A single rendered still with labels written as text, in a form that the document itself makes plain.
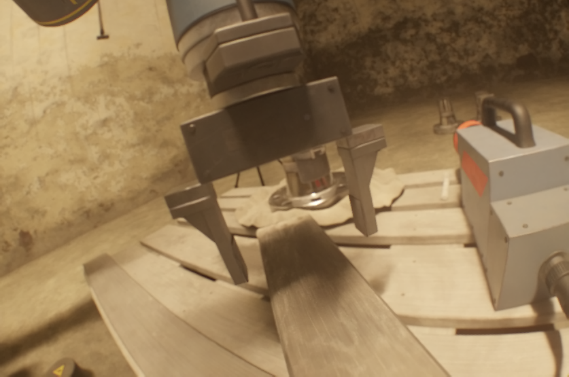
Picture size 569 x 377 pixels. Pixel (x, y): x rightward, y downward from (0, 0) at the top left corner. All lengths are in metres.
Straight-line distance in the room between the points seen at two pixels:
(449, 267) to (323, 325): 0.24
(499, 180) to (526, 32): 5.45
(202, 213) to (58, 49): 2.93
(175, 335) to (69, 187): 2.37
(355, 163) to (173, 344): 0.35
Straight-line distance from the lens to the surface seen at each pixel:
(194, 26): 0.19
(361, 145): 0.23
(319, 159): 0.66
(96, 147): 2.77
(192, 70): 0.20
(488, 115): 0.50
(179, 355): 0.39
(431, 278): 0.40
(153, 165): 2.91
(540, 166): 0.36
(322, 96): 0.20
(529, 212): 0.32
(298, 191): 0.67
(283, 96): 0.20
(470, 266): 0.42
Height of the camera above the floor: 0.42
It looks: 11 degrees down
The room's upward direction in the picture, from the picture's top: 17 degrees counter-clockwise
